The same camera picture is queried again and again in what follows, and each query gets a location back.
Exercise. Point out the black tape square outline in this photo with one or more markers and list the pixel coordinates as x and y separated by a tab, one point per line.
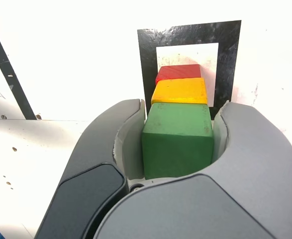
148	49

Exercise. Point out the green cube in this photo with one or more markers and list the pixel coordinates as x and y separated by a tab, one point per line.
178	144

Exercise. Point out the red cube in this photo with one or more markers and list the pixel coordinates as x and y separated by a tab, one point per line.
178	72

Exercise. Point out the yellow cube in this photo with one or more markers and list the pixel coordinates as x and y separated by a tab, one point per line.
180	90

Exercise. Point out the black tape strip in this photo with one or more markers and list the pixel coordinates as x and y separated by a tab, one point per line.
9	72

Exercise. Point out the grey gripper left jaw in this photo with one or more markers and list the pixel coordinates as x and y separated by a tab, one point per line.
86	179

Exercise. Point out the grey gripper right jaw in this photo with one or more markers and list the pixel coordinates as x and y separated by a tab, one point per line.
247	186

